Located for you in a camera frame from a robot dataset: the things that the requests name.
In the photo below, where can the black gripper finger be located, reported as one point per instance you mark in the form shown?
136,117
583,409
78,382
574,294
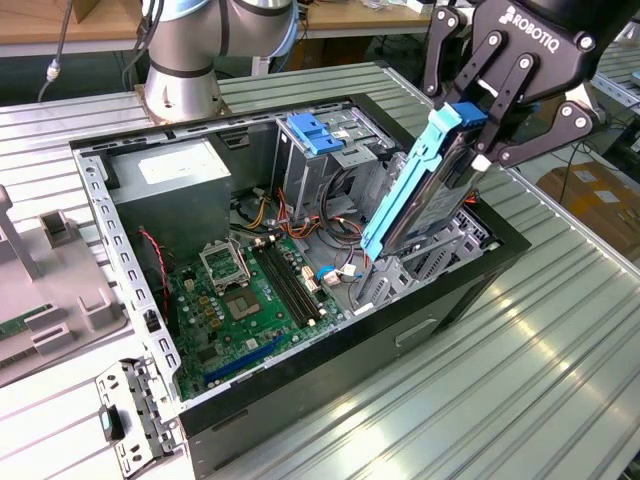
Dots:
440,50
550,136

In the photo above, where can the hard disk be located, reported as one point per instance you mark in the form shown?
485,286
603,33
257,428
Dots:
430,200

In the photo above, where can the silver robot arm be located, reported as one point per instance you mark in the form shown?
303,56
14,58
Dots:
185,50

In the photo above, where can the metal disk bay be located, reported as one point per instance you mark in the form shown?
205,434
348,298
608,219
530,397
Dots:
400,272

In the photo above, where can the metal slat shelf table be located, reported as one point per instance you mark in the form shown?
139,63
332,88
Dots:
622,75

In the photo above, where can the large cardboard box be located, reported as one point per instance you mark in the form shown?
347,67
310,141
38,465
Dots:
600,200

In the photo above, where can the wooden desk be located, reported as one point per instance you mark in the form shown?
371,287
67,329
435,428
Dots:
350,15

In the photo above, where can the blue plastic drive latch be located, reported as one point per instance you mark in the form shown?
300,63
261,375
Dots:
312,135

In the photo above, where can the metal optical drive cage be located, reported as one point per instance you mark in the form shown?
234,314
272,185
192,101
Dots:
305,175

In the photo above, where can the black RAM slot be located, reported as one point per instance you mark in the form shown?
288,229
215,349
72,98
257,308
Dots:
282,285
297,280

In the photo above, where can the grey power supply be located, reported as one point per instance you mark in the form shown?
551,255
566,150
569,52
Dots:
170,210

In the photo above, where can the CPU socket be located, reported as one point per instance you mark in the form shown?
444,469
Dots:
242,302

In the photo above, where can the black PC case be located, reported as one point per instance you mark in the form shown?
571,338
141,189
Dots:
310,395

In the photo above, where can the green motherboard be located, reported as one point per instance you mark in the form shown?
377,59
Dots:
235,340

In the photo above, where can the small brown box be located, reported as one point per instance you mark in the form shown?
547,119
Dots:
87,7

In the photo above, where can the blue expansion slot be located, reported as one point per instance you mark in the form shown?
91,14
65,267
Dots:
245,361

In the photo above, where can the grey parts rack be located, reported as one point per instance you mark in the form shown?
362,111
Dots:
55,280

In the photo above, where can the black latch with blue tab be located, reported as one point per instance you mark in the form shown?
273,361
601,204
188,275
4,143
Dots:
111,425

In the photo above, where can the green RAM stick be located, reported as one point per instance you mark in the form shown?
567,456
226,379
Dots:
20,322

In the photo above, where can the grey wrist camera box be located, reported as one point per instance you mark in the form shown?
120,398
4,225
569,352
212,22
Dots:
597,105

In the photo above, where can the metal slot cover bracket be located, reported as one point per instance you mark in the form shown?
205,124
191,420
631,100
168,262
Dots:
120,372

